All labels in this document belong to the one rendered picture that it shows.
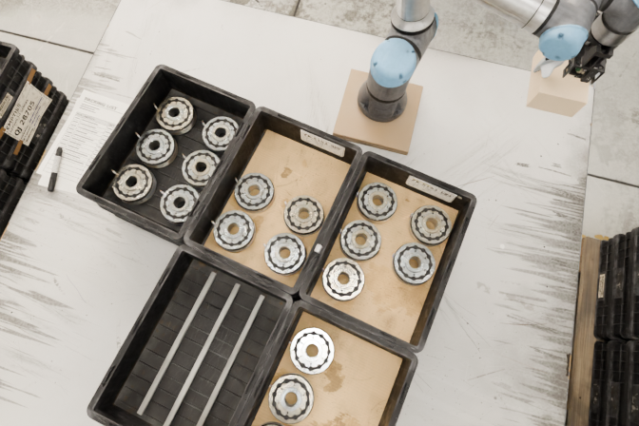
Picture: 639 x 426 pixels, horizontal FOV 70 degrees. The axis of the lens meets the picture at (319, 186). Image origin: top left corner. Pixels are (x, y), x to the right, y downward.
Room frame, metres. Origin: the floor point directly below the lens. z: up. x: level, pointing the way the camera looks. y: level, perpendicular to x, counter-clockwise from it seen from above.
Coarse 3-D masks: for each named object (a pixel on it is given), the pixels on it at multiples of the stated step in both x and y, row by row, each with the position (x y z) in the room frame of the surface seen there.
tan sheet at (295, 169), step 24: (264, 144) 0.52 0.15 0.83; (288, 144) 0.52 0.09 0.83; (264, 168) 0.44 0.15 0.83; (288, 168) 0.44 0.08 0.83; (312, 168) 0.44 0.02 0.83; (336, 168) 0.45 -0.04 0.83; (288, 192) 0.38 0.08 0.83; (312, 192) 0.38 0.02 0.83; (336, 192) 0.38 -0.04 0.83; (264, 216) 0.31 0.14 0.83; (264, 240) 0.25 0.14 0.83; (312, 240) 0.25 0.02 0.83; (264, 264) 0.18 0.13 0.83
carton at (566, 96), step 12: (540, 60) 0.71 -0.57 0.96; (540, 72) 0.66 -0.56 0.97; (552, 72) 0.66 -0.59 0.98; (540, 84) 0.62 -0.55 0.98; (552, 84) 0.62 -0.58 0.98; (564, 84) 0.62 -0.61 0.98; (576, 84) 0.63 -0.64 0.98; (588, 84) 0.63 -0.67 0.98; (528, 96) 0.63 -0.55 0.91; (540, 96) 0.60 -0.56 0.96; (552, 96) 0.59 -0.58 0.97; (564, 96) 0.59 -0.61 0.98; (576, 96) 0.59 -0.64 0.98; (540, 108) 0.59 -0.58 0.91; (552, 108) 0.59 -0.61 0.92; (564, 108) 0.58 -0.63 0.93; (576, 108) 0.57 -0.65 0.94
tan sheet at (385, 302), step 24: (408, 192) 0.38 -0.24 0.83; (360, 216) 0.31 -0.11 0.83; (408, 216) 0.32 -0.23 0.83; (336, 240) 0.25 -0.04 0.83; (360, 240) 0.25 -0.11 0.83; (384, 240) 0.25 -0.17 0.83; (408, 240) 0.25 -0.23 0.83; (360, 264) 0.19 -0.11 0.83; (384, 264) 0.19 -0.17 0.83; (384, 288) 0.13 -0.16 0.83; (408, 288) 0.13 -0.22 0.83; (360, 312) 0.07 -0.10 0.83; (384, 312) 0.07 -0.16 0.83; (408, 312) 0.07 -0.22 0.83; (408, 336) 0.02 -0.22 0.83
